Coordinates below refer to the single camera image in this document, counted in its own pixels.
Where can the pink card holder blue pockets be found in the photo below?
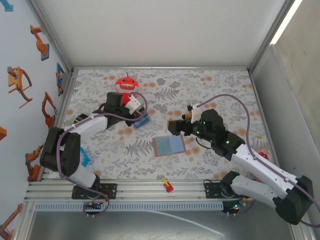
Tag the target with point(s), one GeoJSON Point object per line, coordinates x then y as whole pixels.
{"type": "Point", "coordinates": [175, 145]}

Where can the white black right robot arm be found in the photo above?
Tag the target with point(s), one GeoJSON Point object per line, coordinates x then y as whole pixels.
{"type": "Point", "coordinates": [262, 167]}

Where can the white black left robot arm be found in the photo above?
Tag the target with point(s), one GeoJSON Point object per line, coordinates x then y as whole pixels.
{"type": "Point", "coordinates": [87, 123]}

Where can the blue VIP credit card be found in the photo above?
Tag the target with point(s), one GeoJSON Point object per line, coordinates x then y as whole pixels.
{"type": "Point", "coordinates": [144, 121]}

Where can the clear acrylic card box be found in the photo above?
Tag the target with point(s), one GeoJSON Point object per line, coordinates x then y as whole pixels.
{"type": "Point", "coordinates": [135, 126]}

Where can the red shark plush toy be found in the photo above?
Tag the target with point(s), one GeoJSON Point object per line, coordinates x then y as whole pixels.
{"type": "Point", "coordinates": [126, 85]}

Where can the floral tablecloth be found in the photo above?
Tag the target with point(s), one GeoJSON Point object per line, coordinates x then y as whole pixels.
{"type": "Point", "coordinates": [220, 82]}

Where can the small red yellow toy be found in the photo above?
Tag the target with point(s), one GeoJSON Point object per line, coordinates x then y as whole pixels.
{"type": "Point", "coordinates": [168, 186]}

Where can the blue alarm clock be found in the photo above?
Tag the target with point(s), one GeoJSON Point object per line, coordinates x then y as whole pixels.
{"type": "Point", "coordinates": [85, 157]}

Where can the small circuit board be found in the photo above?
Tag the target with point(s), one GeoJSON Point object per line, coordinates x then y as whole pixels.
{"type": "Point", "coordinates": [233, 207]}
{"type": "Point", "coordinates": [96, 204]}

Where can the thin white tube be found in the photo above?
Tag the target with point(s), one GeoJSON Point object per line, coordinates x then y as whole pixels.
{"type": "Point", "coordinates": [195, 222]}

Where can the orange claw gripper sticker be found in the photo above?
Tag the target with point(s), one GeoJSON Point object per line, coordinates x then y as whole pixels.
{"type": "Point", "coordinates": [15, 80]}

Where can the orange block sticker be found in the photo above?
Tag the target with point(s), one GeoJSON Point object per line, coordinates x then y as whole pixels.
{"type": "Point", "coordinates": [2, 133]}

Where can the wide aluminium base rail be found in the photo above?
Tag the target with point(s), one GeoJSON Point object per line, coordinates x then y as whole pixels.
{"type": "Point", "coordinates": [150, 191]}

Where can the aluminium frame post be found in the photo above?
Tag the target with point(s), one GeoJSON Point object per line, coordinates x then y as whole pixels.
{"type": "Point", "coordinates": [53, 37]}
{"type": "Point", "coordinates": [270, 37]}

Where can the blue wall sticker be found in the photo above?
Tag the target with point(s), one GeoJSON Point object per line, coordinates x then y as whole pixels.
{"type": "Point", "coordinates": [8, 6]}

